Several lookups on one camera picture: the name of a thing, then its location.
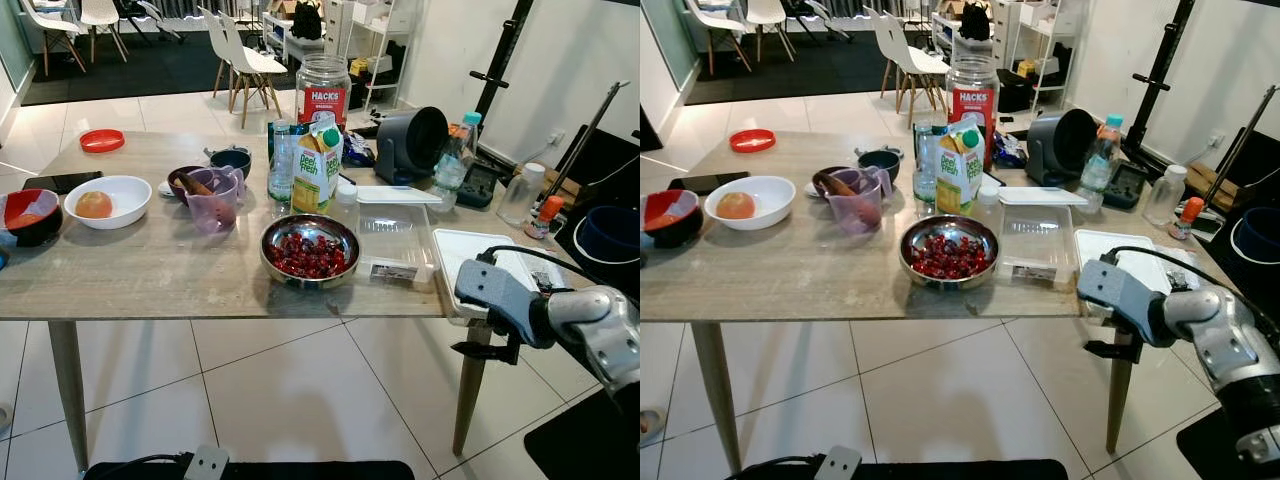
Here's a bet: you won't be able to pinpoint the blue capped drink bottle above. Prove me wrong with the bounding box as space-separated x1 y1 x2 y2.
1080 113 1125 193
430 111 482 213

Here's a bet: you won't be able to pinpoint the blue bucket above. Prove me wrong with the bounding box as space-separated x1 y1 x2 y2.
575 205 641 266
1228 205 1280 266

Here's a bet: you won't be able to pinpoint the clear bottle with white cap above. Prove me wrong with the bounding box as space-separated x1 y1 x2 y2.
497 163 547 228
1143 163 1189 227

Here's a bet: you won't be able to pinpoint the purple plastic measuring cup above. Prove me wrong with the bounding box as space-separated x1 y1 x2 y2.
826 167 894 237
184 167 246 236

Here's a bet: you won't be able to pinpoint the brown cardboard box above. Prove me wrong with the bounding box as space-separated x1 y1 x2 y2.
1185 162 1241 211
545 165 591 206

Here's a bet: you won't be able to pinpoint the stainless steel bowl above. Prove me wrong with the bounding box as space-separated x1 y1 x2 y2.
260 213 362 291
899 213 1001 292

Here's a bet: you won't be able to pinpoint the red and black bowl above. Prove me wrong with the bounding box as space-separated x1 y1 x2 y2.
643 189 704 249
2 189 64 248

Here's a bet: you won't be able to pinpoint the dark blue bowl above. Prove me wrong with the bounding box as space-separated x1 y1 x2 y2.
856 148 903 181
205 147 253 179

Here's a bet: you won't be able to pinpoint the white container lid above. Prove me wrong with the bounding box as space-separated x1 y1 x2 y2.
997 186 1089 208
356 185 443 207

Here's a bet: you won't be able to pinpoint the clear jar with red label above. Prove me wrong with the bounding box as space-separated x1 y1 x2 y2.
296 55 352 129
946 56 1000 151

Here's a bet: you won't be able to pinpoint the black bag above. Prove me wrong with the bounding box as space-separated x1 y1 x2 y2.
290 0 324 41
958 0 993 43

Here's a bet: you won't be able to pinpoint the red cherries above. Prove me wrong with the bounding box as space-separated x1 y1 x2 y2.
267 232 351 279
907 232 991 280

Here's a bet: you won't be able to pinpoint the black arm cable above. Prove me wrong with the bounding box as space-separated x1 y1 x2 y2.
1100 245 1280 336
100 452 193 473
478 244 601 291
750 455 823 473

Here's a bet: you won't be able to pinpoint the clear plastic food container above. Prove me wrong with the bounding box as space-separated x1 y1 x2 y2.
355 203 438 293
997 203 1079 291

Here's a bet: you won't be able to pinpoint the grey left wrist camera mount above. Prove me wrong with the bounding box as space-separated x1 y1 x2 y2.
184 445 230 480
815 445 862 480

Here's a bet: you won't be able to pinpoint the small orange capped bottle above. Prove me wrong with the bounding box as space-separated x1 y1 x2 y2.
1170 196 1206 241
527 195 565 241

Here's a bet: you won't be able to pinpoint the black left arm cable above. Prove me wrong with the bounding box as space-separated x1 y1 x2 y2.
100 452 193 473
750 455 823 473

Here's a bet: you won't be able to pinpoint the clear plastic water bottle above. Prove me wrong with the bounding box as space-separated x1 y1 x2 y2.
268 121 296 206
913 122 941 206

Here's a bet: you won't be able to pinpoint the grey slanted rod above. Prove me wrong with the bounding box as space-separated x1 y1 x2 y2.
555 82 631 201
1205 85 1280 206

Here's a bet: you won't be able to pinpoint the black floor mat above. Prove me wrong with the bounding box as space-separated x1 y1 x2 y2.
523 385 641 480
735 459 1069 480
1175 405 1253 480
84 460 416 480

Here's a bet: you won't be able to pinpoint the large black rug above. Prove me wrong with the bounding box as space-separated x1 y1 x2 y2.
20 30 301 106
685 30 951 106

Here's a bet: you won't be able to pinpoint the green yellow juice carton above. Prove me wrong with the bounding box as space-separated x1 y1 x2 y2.
935 113 987 216
291 112 344 215

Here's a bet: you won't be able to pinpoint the black electronic device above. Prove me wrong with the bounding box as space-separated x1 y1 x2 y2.
455 160 501 209
1105 160 1151 211

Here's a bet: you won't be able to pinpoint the small brown bowl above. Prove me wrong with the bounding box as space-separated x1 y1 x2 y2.
811 166 851 199
166 165 206 201

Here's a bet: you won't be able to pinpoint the white rectangular tray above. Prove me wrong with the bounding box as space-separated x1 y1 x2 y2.
432 228 586 323
1073 228 1216 321

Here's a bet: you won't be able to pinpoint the white ceramic bowl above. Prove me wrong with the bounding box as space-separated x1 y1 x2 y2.
64 175 153 231
704 175 797 232

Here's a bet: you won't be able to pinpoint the black smartphone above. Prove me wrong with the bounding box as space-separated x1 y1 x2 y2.
22 172 104 195
668 173 746 196

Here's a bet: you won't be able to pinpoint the white shelf unit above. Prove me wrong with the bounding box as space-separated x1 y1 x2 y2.
985 0 1076 111
320 0 416 106

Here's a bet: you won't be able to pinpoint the blue snack package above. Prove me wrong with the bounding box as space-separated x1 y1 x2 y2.
993 130 1029 169
340 130 377 168

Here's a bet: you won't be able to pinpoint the white chair with wooden legs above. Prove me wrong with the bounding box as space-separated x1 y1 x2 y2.
885 15 951 129
197 8 236 101
745 0 791 63
222 15 289 129
78 0 129 63
863 8 901 101
683 0 749 76
18 0 86 76

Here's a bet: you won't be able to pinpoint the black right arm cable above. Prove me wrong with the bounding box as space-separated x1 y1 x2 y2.
478 244 601 291
1100 245 1280 336

